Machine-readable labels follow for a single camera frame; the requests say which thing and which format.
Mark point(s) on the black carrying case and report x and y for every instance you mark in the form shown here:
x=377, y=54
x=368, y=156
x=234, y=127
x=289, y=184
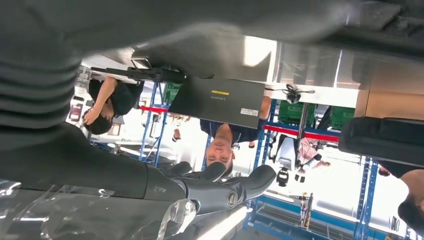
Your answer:
x=381, y=139

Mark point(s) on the cardboard box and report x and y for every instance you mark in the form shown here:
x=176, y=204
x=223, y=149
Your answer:
x=391, y=106

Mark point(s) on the person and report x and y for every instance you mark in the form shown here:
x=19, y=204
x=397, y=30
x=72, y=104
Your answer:
x=122, y=96
x=222, y=149
x=414, y=185

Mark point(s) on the green plastic crate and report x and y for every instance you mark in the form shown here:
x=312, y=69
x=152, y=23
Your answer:
x=172, y=92
x=341, y=117
x=294, y=114

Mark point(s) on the blue metal shelf rack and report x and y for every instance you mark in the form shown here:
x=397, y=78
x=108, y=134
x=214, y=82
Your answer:
x=148, y=122
x=366, y=198

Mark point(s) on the red barrier tape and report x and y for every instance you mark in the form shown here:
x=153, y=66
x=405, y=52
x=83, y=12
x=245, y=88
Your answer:
x=298, y=132

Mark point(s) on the white table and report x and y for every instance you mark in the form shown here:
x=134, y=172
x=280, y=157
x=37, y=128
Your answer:
x=331, y=97

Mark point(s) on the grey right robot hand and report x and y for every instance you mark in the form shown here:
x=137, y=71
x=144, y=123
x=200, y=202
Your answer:
x=82, y=165

